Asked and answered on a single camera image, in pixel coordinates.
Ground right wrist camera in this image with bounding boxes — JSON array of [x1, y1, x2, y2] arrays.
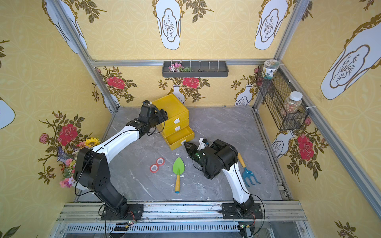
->
[[198, 137, 209, 150]]

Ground black wire wall basket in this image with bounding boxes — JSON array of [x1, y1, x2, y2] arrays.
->
[[253, 65, 310, 131]]

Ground blue hand rake yellow handle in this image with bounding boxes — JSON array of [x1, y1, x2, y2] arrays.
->
[[238, 153, 261, 187]]

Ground yellow bottom drawer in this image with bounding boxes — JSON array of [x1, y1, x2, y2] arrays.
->
[[165, 127, 195, 151]]

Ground small pink flowers on shelf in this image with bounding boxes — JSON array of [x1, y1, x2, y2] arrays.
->
[[168, 62, 191, 72]]

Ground colourful artificial flower bouquet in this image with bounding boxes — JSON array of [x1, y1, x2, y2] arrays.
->
[[58, 137, 101, 188]]

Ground yellow plastic drawer cabinet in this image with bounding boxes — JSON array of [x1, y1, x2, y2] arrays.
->
[[153, 94, 189, 138]]

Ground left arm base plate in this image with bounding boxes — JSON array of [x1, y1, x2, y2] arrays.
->
[[101, 203, 144, 221]]

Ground patterned jar green lid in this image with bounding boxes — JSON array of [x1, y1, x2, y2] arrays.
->
[[262, 59, 280, 80]]

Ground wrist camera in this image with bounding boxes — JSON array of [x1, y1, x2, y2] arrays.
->
[[139, 100, 155, 124], [198, 137, 209, 150]]

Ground red tape roll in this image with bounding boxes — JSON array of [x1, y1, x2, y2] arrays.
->
[[150, 164, 159, 173], [156, 158, 165, 166]]

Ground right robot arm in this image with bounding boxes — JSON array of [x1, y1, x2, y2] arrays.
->
[[184, 139, 255, 216]]

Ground aluminium front rail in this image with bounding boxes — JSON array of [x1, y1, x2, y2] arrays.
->
[[50, 201, 314, 238]]

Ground clear jar white lid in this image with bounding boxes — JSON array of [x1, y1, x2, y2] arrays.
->
[[281, 91, 303, 117]]

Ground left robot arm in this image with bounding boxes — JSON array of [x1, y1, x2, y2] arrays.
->
[[73, 104, 168, 218]]

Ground green trowel yellow handle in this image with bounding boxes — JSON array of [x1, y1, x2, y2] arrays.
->
[[173, 157, 185, 193]]

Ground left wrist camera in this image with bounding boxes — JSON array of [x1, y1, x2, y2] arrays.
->
[[139, 100, 155, 124]]

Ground grey wall shelf tray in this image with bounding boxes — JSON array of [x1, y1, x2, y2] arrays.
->
[[162, 60, 229, 78]]

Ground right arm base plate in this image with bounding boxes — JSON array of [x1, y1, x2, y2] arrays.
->
[[218, 203, 264, 220]]

